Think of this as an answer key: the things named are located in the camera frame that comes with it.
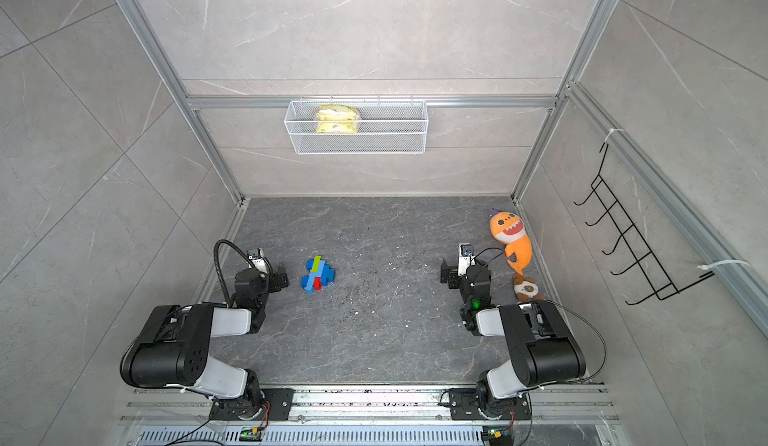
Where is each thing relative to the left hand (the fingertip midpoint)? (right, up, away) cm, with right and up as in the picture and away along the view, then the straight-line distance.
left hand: (268, 263), depth 94 cm
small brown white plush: (+82, -8, -3) cm, 82 cm away
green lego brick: (+15, -1, +4) cm, 15 cm away
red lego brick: (+16, -7, -1) cm, 17 cm away
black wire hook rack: (+95, +10, -26) cm, 99 cm away
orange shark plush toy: (+80, +11, +7) cm, 81 cm away
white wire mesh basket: (+37, +46, +7) cm, 59 cm away
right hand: (+62, +2, -1) cm, 62 cm away
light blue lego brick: (+15, -4, +2) cm, 16 cm away
